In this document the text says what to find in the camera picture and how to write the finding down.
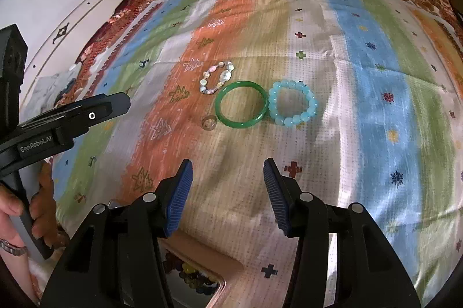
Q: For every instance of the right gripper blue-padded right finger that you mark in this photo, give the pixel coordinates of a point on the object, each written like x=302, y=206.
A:
x=303, y=216

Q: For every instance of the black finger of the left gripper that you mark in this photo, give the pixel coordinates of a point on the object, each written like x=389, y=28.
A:
x=61, y=125

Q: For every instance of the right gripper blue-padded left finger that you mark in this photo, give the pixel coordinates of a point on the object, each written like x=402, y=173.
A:
x=153, y=216

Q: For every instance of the green jade bangle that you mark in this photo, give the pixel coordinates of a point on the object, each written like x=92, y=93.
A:
x=241, y=104

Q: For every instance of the rectangular metal jewelry tray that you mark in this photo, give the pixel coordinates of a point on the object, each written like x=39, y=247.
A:
x=197, y=275

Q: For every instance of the left human hand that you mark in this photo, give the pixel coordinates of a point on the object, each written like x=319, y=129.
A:
x=42, y=209

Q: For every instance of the white wooden headboard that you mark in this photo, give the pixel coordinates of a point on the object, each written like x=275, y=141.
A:
x=60, y=50

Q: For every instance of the metal wristwatch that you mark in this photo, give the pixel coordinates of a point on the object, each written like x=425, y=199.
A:
x=12, y=249

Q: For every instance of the colourful striped bed cover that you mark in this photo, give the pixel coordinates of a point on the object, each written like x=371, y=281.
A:
x=364, y=104

